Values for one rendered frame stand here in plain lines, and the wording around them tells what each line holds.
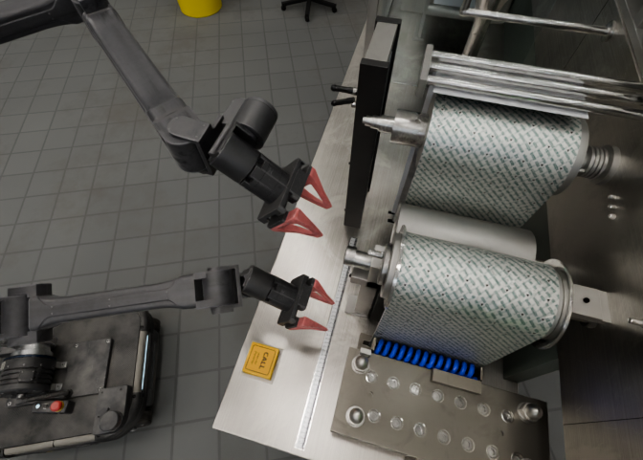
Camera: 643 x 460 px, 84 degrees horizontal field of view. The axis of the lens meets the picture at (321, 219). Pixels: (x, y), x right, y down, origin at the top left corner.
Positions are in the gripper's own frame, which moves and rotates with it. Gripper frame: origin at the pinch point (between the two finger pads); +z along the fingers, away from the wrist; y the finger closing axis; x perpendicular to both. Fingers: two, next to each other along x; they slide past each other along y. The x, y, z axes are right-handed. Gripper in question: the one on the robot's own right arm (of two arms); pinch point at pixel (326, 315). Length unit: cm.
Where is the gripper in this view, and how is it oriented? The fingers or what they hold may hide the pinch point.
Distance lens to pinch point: 79.8
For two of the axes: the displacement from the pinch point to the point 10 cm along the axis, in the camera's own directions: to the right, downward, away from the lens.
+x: 5.0, -3.5, -8.0
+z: 8.3, 4.6, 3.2
